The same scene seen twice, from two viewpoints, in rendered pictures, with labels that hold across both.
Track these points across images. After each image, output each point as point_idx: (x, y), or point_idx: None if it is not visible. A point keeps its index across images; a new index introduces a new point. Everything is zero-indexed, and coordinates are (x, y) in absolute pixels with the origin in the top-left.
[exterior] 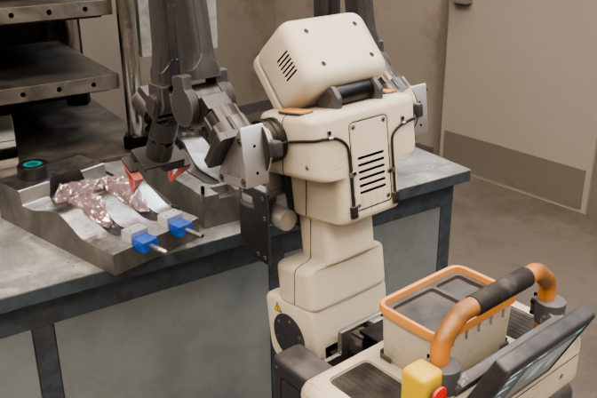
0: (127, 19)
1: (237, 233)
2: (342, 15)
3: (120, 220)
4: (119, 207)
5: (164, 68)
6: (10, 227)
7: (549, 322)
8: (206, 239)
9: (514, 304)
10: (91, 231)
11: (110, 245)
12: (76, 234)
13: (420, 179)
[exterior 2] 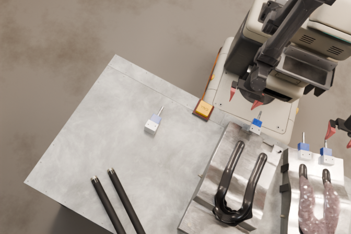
0: None
1: (268, 135)
2: None
3: (319, 181)
4: (316, 187)
5: None
6: None
7: None
8: (283, 145)
9: (258, 11)
10: (338, 185)
11: (338, 167)
12: (345, 189)
13: (147, 75)
